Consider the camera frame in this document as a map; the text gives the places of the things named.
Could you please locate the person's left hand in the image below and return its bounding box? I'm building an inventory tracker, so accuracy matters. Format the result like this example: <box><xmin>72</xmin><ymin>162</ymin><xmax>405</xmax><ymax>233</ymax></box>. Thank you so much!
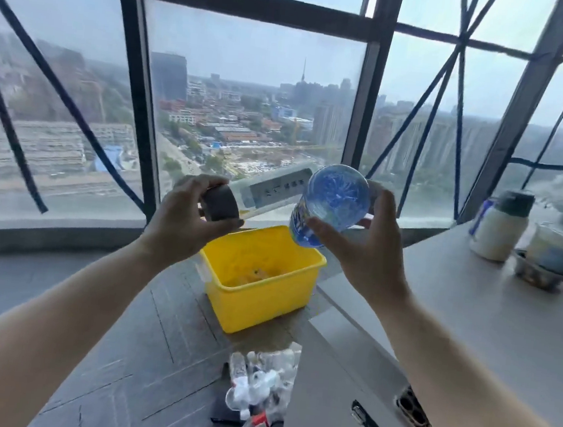
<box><xmin>137</xmin><ymin>168</ymin><xmax>250</xmax><ymax>277</ymax></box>

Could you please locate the person's right hand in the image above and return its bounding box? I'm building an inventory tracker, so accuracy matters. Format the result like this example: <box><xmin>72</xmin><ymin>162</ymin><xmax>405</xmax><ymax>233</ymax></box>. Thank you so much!
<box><xmin>297</xmin><ymin>173</ymin><xmax>422</xmax><ymax>313</ymax></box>

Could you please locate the blue plastic bottle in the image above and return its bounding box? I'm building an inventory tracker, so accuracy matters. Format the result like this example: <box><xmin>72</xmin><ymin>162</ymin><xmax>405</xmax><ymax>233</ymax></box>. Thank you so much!
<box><xmin>286</xmin><ymin>160</ymin><xmax>375</xmax><ymax>254</ymax></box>

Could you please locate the cluster of discarded bottles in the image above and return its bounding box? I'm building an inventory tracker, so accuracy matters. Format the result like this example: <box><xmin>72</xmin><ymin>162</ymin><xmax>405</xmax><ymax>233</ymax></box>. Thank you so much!
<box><xmin>242</xmin><ymin>264</ymin><xmax>277</xmax><ymax>288</ymax></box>

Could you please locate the grey cap plastic bottle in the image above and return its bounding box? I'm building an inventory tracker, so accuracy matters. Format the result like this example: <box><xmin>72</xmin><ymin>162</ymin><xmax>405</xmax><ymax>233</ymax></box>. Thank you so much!
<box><xmin>197</xmin><ymin>157</ymin><xmax>316</xmax><ymax>232</ymax></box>

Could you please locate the yellow plastic bin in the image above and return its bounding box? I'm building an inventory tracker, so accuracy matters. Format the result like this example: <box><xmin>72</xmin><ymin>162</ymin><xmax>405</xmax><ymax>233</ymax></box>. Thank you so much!
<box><xmin>190</xmin><ymin>216</ymin><xmax>332</xmax><ymax>344</ymax></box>

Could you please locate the bag of bottles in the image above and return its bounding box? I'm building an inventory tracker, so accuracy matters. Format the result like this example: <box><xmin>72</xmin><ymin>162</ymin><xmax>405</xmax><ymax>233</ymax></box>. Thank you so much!
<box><xmin>209</xmin><ymin>335</ymin><xmax>303</xmax><ymax>427</ymax></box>

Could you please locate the person's left forearm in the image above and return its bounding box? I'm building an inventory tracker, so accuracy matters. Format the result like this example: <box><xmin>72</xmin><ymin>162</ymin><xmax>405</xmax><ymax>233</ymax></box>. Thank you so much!
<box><xmin>0</xmin><ymin>228</ymin><xmax>173</xmax><ymax>427</ymax></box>

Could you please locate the blue drink can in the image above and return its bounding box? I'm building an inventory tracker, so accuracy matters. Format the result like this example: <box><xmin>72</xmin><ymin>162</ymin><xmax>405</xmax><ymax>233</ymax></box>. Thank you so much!
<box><xmin>467</xmin><ymin>197</ymin><xmax>495</xmax><ymax>238</ymax></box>

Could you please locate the cream thermos with green lid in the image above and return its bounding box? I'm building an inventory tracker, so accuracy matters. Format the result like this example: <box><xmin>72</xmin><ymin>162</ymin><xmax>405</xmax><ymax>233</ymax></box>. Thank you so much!
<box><xmin>468</xmin><ymin>186</ymin><xmax>536</xmax><ymax>265</ymax></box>

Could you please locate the white drawer cabinet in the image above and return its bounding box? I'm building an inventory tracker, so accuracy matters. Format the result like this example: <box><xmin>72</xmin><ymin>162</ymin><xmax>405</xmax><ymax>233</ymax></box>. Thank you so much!
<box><xmin>280</xmin><ymin>301</ymin><xmax>469</xmax><ymax>427</ymax></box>

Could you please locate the phone in patterned case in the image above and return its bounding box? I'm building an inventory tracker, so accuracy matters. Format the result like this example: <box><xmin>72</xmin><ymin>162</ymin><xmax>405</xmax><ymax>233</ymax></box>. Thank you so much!
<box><xmin>392</xmin><ymin>383</ymin><xmax>437</xmax><ymax>427</ymax></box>

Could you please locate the brown paper cup holder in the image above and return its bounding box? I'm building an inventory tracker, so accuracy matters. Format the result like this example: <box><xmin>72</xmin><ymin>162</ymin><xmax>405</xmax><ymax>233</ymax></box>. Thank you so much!
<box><xmin>509</xmin><ymin>248</ymin><xmax>563</xmax><ymax>293</ymax></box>

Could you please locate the milk tea cup with straw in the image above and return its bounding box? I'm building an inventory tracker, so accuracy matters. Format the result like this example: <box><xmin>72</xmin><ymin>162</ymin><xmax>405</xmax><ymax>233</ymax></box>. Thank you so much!
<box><xmin>523</xmin><ymin>220</ymin><xmax>563</xmax><ymax>276</ymax></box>

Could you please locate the dark metal window frame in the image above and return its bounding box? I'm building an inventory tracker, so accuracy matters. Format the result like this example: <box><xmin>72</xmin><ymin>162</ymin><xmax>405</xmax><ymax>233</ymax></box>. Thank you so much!
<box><xmin>0</xmin><ymin>0</ymin><xmax>563</xmax><ymax>314</ymax></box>

